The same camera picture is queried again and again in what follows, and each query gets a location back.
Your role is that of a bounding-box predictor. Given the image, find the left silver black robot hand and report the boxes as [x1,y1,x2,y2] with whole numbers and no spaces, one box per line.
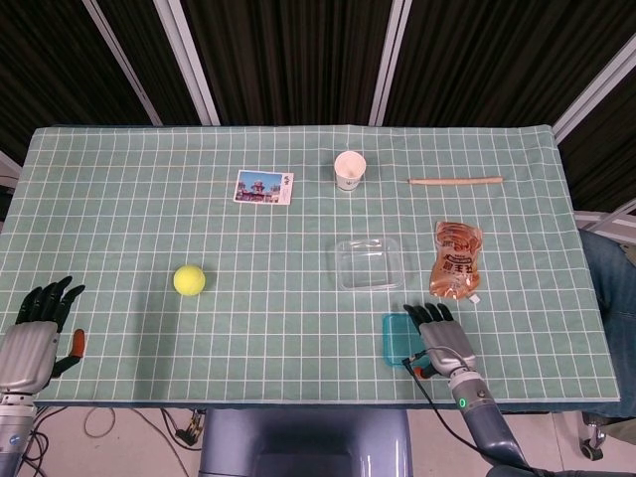
[0,275,86,394]

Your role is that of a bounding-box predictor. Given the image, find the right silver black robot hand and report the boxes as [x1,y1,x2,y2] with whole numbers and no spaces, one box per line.
[402,301,479,382]

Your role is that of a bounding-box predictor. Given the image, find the blue translucent container lid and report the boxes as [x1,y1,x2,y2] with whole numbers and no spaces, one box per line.
[381,312,428,370]

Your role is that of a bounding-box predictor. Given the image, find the clear plastic container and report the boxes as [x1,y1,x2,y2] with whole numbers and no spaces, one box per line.
[332,236,405,292]

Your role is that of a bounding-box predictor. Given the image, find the brown sauce spout pouch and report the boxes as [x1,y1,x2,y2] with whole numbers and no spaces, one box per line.
[428,221,484,304]

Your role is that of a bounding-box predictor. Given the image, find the light wooden stick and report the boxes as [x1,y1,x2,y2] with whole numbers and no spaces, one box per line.
[406,175,504,187]

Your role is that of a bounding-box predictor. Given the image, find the green checked tablecloth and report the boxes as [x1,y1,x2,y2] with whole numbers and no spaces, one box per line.
[0,123,625,404]

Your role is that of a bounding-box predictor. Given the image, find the blue-grey robot torso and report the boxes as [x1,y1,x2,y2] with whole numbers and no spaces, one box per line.
[198,407,414,477]

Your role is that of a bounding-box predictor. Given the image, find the person's leg in jeans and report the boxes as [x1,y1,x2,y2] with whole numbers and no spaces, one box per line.
[578,229,636,418]

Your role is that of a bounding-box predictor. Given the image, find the yellow tennis ball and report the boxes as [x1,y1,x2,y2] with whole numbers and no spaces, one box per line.
[172,264,207,297]

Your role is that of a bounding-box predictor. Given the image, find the black yellow floor plug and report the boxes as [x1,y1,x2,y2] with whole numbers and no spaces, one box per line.
[176,409,206,446]

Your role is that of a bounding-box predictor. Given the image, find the black caster wheel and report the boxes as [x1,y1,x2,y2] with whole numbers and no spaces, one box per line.
[578,411,610,461]

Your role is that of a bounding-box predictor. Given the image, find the white paper cup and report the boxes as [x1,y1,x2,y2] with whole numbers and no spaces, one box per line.
[333,150,368,193]

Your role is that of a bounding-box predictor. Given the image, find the postcard with building photo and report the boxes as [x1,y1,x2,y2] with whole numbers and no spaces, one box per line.
[232,169,295,207]

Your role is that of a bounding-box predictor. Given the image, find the black pleated curtain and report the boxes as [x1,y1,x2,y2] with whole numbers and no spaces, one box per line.
[0,0,636,210]

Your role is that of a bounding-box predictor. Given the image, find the black right hand cable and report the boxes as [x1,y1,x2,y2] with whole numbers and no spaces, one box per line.
[400,347,543,473]

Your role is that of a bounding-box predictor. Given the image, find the black floor cable bundle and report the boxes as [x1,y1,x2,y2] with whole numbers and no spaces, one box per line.
[14,404,69,477]

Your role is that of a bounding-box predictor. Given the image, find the grey metal frame bar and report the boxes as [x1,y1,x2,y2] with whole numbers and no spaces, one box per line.
[575,198,636,244]

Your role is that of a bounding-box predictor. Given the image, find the thin white frame post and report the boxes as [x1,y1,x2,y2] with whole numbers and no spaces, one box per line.
[81,0,164,125]

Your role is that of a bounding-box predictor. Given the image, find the wide double white frame post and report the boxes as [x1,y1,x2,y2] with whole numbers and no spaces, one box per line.
[153,0,222,126]

